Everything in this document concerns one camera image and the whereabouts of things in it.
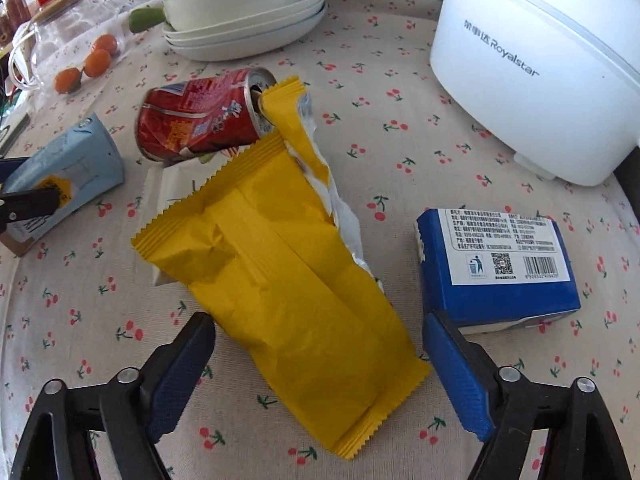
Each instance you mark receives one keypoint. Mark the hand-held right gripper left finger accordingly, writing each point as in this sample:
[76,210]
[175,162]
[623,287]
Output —
[180,375]

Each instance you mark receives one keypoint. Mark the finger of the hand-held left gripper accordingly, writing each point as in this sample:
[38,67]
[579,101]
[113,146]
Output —
[11,166]
[30,202]

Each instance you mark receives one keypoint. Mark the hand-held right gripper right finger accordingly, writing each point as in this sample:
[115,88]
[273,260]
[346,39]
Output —
[455,375]

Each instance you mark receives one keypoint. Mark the light blue drink carton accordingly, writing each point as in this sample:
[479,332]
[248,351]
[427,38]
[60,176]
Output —
[85,170]

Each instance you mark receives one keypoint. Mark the yellow snack wrapper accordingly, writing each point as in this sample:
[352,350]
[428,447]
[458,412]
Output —
[280,270]

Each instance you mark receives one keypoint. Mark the white flat device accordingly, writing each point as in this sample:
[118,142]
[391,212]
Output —
[14,135]

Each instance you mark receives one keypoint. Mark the blue white small box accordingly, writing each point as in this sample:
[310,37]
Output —
[500,285]

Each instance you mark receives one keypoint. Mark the small orange fruit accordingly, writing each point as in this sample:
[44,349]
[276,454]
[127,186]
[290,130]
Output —
[97,62]
[68,81]
[107,44]

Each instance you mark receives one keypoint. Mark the glass pitcher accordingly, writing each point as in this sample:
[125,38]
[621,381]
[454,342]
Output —
[60,35]

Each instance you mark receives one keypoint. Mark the crumpled white paper wrapper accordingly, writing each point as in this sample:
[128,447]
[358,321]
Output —
[172,185]

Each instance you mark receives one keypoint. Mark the clear jar red contents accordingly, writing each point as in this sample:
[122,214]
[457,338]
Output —
[17,7]

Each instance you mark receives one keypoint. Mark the red drink can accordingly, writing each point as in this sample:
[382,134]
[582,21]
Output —
[195,115]

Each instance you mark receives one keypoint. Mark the cherry print tablecloth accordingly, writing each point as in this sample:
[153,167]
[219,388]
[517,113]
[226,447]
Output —
[350,125]

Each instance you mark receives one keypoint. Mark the white shallow dish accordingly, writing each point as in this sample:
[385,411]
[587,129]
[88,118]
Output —
[315,22]
[310,7]
[280,47]

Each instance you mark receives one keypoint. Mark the white electric pot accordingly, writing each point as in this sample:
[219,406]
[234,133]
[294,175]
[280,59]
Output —
[525,35]

